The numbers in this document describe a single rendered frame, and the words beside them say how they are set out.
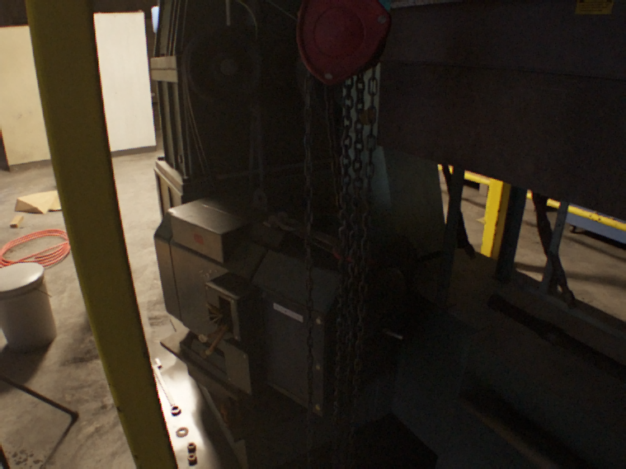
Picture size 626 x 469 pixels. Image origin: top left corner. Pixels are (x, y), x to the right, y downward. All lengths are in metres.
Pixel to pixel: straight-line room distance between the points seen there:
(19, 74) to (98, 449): 5.68
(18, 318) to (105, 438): 0.82
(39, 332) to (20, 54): 4.94
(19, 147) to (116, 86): 1.63
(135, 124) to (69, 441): 5.47
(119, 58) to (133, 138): 1.17
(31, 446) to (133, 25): 5.79
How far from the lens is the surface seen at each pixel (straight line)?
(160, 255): 1.47
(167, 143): 2.12
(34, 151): 6.89
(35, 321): 2.40
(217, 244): 1.17
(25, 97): 6.81
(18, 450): 1.98
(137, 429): 1.09
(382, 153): 1.50
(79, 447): 1.87
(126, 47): 6.75
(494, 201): 2.97
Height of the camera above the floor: 1.31
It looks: 23 degrees down
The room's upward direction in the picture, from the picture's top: straight up
